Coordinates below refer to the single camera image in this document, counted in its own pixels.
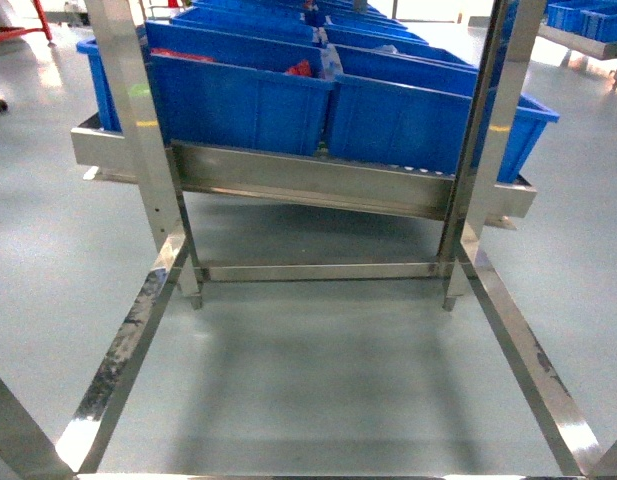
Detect blue plastic bin front right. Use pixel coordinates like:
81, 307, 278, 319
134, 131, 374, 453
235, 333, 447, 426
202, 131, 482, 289
325, 43, 561, 184

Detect blue plastic bin front left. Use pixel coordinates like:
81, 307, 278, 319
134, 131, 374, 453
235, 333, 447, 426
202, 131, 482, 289
146, 22, 334, 156

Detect blue bin behind left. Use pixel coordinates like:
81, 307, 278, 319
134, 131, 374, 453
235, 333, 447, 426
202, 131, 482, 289
76, 25, 152, 132

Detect stainless steel flow rack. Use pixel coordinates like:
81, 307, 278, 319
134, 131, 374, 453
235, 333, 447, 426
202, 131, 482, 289
0, 1, 617, 479

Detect blue bin far right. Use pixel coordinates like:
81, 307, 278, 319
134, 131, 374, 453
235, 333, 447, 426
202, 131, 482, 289
545, 1, 617, 43

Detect red metal table frame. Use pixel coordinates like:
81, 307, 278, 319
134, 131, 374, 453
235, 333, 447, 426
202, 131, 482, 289
0, 0, 55, 47

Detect blue plastic bin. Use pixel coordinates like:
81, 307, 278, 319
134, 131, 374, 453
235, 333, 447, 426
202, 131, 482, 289
325, 43, 561, 184
146, 22, 334, 156

